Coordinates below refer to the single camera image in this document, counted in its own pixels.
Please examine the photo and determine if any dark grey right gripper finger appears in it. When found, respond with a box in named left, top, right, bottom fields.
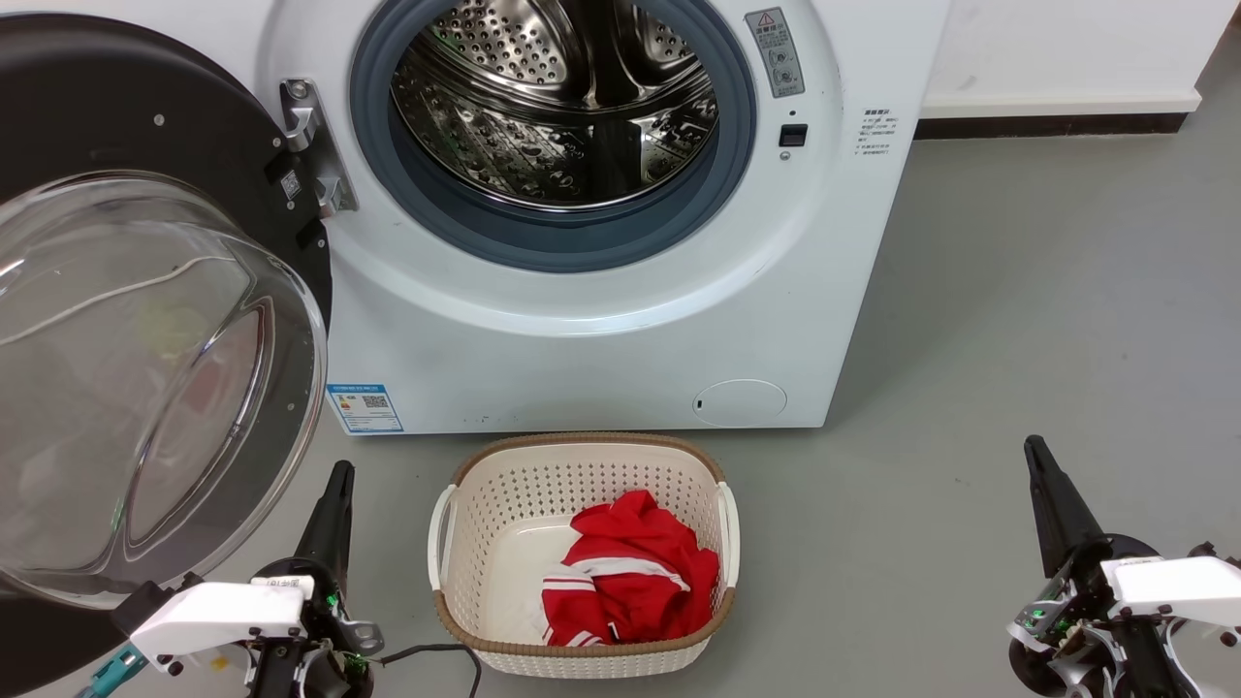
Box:
left=1025, top=436, right=1080, bottom=579
left=1034, top=435, right=1105, bottom=559

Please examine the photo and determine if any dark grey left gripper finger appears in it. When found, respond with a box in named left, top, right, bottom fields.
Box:
left=325, top=460, right=357, bottom=584
left=294, top=461, right=344, bottom=566

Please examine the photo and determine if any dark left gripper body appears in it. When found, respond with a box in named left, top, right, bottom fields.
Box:
left=250, top=557, right=386, bottom=698

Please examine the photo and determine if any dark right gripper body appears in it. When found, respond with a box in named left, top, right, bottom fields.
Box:
left=1006, top=533, right=1195, bottom=698

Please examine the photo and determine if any round dark glass washer door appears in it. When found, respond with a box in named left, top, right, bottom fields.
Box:
left=0, top=12, right=335, bottom=698

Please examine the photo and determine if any white front-load washing machine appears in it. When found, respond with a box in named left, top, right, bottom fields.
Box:
left=199, top=0, right=956, bottom=437

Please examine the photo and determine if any metal door hinge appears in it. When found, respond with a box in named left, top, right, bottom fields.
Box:
left=279, top=78, right=360, bottom=219

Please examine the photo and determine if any blue white energy label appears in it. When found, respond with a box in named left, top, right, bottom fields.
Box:
left=327, top=384, right=404, bottom=435

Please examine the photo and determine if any cream perforated laundry basket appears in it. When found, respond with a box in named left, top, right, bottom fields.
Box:
left=428, top=432, right=741, bottom=678

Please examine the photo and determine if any red white striped garment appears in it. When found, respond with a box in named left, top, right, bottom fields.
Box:
left=540, top=490, right=721, bottom=648

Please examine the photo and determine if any round white filter cover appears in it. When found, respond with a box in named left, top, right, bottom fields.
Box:
left=692, top=378, right=788, bottom=428

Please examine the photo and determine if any dark baseboard strip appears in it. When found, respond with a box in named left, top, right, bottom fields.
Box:
left=914, top=113, right=1190, bottom=142

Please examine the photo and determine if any perforated steel washer drum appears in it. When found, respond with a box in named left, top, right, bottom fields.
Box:
left=391, top=0, right=721, bottom=211

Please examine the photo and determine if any grey warning sticker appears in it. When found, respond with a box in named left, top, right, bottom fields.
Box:
left=745, top=8, right=806, bottom=100

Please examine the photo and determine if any thin black cable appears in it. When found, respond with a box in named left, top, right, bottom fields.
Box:
left=373, top=643, right=483, bottom=698

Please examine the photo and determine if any teal cable connector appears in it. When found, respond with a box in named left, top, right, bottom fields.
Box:
left=76, top=645, right=148, bottom=698

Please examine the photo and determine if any thin white power cable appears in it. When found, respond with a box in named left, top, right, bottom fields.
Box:
left=0, top=257, right=243, bottom=347

